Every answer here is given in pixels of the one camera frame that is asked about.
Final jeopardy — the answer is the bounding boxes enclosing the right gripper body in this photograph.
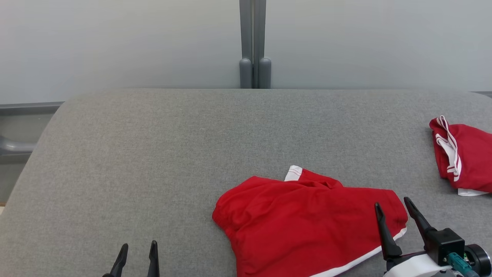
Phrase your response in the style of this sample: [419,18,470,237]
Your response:
[383,252,458,277]

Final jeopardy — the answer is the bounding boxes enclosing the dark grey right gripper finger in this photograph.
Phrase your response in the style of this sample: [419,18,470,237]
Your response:
[374,202,402,260]
[403,197,437,241]

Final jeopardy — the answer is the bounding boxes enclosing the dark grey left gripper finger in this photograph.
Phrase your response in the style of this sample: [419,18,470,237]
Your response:
[102,243,129,277]
[147,240,160,277]

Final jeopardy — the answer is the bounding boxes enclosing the red printed jersey shirt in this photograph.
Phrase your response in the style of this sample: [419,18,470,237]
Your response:
[429,115,492,197]

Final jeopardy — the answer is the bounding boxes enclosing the red shorts with white trim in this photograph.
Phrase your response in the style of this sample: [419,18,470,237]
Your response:
[212,165,409,277]

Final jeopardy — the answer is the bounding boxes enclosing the grey partition support foot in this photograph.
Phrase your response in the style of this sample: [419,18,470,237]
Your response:
[0,135,37,155]

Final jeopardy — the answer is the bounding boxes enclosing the teal cable connector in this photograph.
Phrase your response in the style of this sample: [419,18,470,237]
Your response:
[446,252,479,277]

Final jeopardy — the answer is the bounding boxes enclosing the grey double partition post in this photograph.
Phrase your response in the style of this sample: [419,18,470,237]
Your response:
[238,0,272,89]

